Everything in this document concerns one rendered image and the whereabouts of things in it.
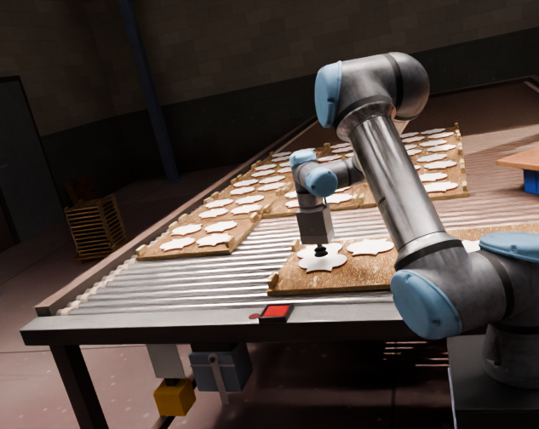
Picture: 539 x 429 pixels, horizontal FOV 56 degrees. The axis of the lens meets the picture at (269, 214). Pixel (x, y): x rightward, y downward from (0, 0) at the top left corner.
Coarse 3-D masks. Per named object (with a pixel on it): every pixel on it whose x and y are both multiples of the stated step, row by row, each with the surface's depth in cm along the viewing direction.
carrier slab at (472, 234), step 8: (520, 224) 152; (528, 224) 151; (536, 224) 149; (448, 232) 157; (456, 232) 156; (464, 232) 155; (472, 232) 153; (480, 232) 152; (488, 232) 151; (536, 232) 144; (472, 240) 148
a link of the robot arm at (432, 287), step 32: (352, 64) 94; (384, 64) 94; (320, 96) 97; (352, 96) 91; (384, 96) 92; (352, 128) 92; (384, 128) 90; (384, 160) 87; (384, 192) 86; (416, 192) 84; (416, 224) 82; (416, 256) 79; (448, 256) 78; (480, 256) 80; (416, 288) 76; (448, 288) 76; (480, 288) 76; (416, 320) 79; (448, 320) 75; (480, 320) 77
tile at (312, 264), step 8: (312, 256) 158; (328, 256) 155; (336, 256) 154; (344, 256) 153; (304, 264) 154; (312, 264) 153; (320, 264) 152; (328, 264) 151; (336, 264) 150; (344, 264) 150
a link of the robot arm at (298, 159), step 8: (296, 152) 143; (304, 152) 141; (312, 152) 140; (296, 160) 139; (304, 160) 139; (312, 160) 140; (296, 168) 140; (296, 176) 140; (296, 184) 143; (296, 192) 145; (304, 192) 142
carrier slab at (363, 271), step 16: (352, 240) 168; (352, 256) 155; (368, 256) 153; (384, 256) 150; (288, 272) 154; (304, 272) 151; (320, 272) 149; (336, 272) 146; (352, 272) 144; (368, 272) 142; (384, 272) 140; (272, 288) 146; (288, 288) 144; (304, 288) 141; (320, 288) 139; (336, 288) 138; (352, 288) 136; (368, 288) 135; (384, 288) 134
